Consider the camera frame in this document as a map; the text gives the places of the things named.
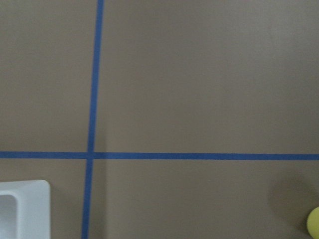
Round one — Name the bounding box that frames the yellow plastic cup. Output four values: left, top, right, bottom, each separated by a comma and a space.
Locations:
307, 207, 319, 239

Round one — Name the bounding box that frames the translucent white storage box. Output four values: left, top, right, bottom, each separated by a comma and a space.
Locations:
0, 180, 51, 239

